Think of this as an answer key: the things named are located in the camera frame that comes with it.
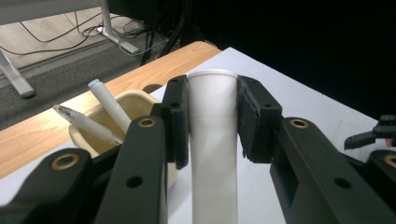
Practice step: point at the white table mat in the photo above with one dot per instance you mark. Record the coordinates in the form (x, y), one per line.
(311, 93)

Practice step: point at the white desk frame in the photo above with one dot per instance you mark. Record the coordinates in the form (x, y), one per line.
(18, 81)

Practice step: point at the beige pen holder cup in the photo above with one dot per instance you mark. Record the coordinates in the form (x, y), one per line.
(137, 102)

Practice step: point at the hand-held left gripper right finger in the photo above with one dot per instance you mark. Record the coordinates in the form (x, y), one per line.
(258, 124)

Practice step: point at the white pen with clear tip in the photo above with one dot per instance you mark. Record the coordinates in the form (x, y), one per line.
(87, 124)

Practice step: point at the white marker with blue end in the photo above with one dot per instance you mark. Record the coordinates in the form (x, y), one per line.
(109, 104)

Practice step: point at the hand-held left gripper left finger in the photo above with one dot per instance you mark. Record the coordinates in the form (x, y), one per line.
(177, 124)

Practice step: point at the white cylindrical tube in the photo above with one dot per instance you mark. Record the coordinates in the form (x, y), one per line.
(213, 140)

